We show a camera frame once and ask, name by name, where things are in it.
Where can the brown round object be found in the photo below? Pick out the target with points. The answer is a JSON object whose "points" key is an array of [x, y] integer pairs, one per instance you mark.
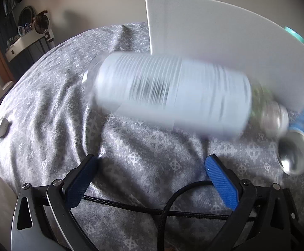
{"points": [[40, 22]]}

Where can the small white device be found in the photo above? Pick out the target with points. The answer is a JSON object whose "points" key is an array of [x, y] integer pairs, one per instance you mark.
{"points": [[1, 126]]}

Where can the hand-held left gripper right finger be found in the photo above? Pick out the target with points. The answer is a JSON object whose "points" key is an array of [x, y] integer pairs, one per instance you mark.
{"points": [[221, 181]]}

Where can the teal bottle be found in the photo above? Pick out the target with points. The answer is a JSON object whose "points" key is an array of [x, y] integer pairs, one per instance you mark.
{"points": [[294, 34]]}

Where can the white board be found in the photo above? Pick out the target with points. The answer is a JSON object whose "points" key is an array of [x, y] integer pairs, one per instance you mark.
{"points": [[206, 31]]}

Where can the grey patterned bedsheet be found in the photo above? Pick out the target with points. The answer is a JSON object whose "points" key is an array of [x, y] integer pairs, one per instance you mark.
{"points": [[50, 96]]}

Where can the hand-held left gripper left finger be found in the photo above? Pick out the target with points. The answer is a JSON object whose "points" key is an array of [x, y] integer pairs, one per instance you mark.
{"points": [[80, 185]]}

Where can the white round shelf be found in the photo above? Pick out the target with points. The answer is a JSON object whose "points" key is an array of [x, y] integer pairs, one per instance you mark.
{"points": [[23, 44]]}

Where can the clear spray bottle white label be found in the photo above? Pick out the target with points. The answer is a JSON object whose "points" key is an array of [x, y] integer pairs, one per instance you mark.
{"points": [[167, 91]]}

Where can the round mirror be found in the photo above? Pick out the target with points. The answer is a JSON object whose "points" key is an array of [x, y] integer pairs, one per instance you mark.
{"points": [[26, 17]]}

